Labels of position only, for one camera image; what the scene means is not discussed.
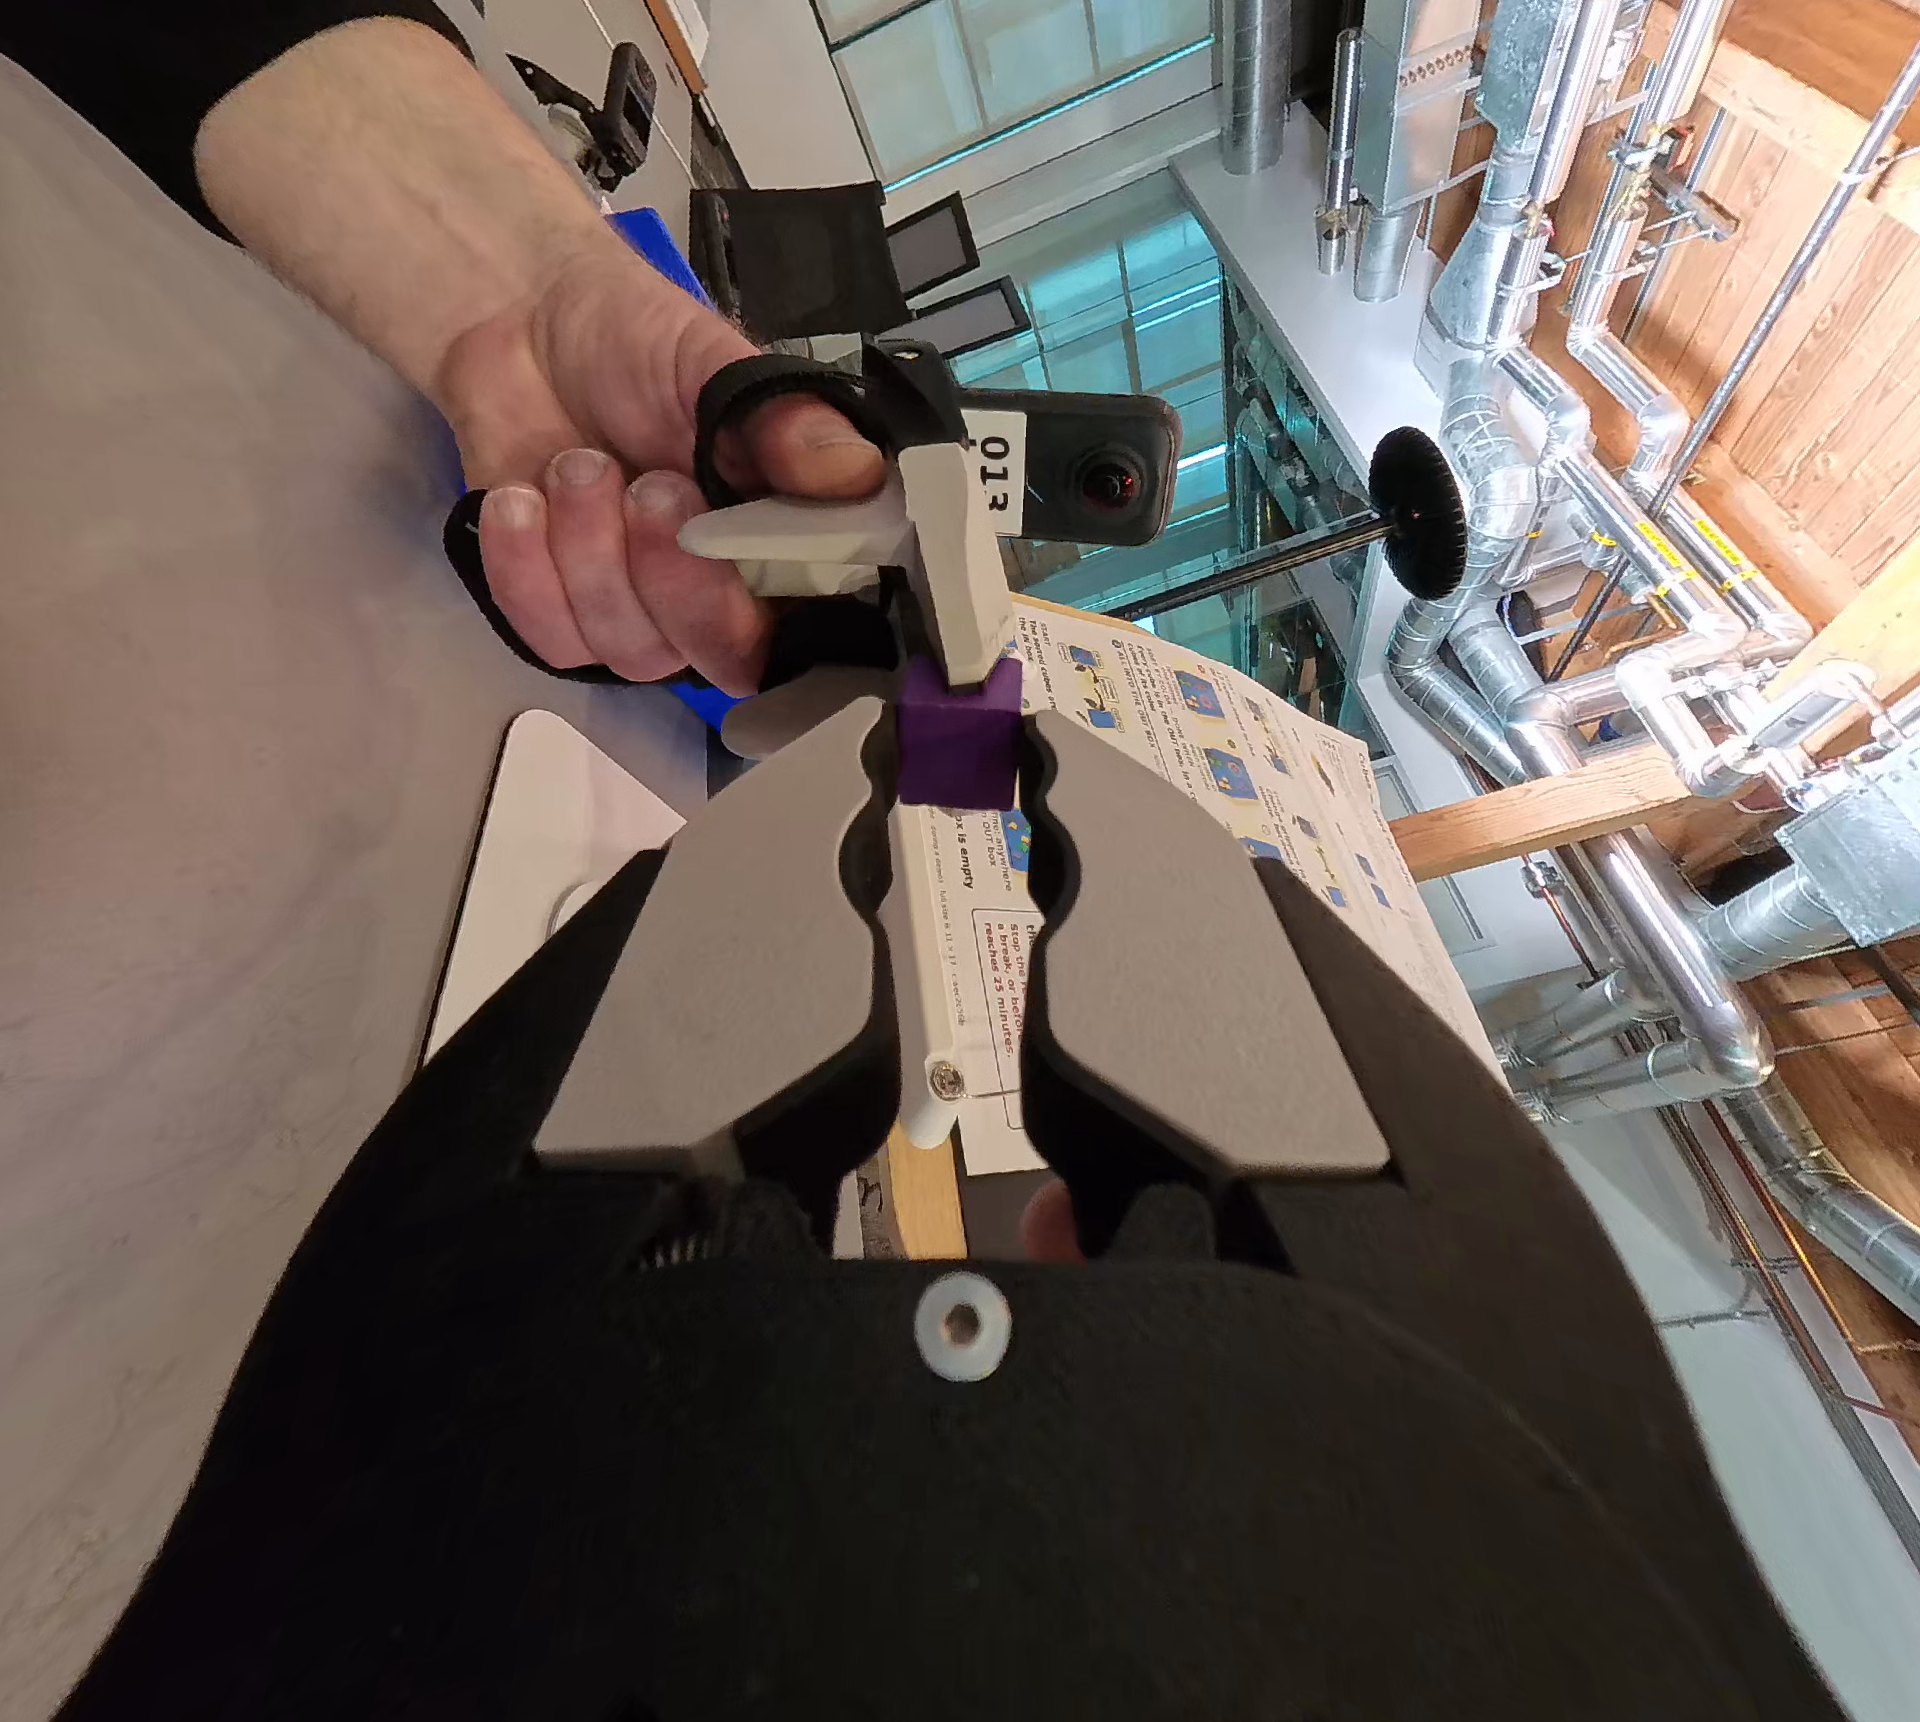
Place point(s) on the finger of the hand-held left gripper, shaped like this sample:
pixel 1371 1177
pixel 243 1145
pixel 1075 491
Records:
pixel 961 566

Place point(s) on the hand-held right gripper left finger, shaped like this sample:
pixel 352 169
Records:
pixel 720 973

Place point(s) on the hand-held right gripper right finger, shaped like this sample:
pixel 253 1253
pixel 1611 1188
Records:
pixel 1200 1002

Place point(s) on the purple cube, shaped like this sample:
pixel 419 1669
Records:
pixel 961 733

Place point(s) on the person's left forearm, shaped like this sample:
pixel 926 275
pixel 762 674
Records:
pixel 345 192

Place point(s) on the person's left hand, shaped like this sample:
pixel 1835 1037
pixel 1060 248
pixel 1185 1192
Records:
pixel 600 402

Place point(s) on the small grey-screen monitor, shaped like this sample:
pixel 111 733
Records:
pixel 933 247
pixel 974 316

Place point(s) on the white board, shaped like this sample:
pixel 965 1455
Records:
pixel 510 852

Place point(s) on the white instruction sign stand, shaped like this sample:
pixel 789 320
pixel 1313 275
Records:
pixel 1290 776

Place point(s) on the black monitor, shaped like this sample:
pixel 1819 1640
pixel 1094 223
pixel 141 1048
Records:
pixel 795 261

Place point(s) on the black stand with round top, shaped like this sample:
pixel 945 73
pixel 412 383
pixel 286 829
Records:
pixel 1418 507

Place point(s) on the wooden ceiling beam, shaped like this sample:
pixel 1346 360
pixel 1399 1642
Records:
pixel 1545 815

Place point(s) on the blue plastic bin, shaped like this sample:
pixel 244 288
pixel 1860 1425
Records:
pixel 660 253

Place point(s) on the bundle of silver insulated pipes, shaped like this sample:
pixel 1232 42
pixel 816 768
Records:
pixel 1629 896

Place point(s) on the black camera device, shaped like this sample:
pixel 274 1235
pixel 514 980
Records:
pixel 627 103

